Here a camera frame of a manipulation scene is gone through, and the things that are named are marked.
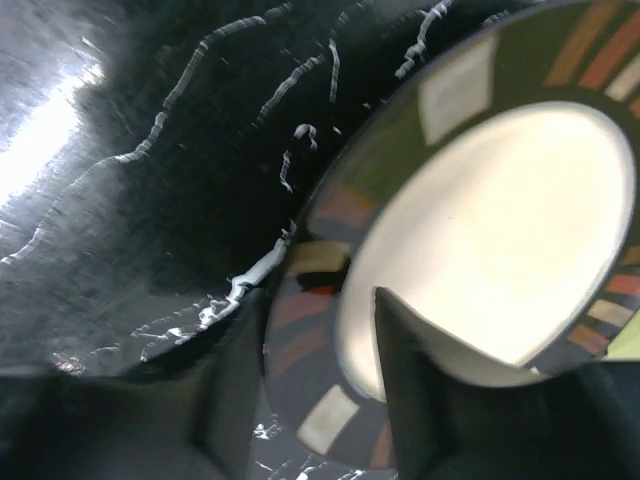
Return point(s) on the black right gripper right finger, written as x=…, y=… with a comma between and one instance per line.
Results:
x=457, y=414

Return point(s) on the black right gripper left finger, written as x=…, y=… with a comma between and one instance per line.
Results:
x=193, y=419

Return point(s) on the brown cream checkered plate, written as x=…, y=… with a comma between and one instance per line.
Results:
x=494, y=190

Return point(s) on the yellow green box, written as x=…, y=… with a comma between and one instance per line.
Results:
x=626, y=346

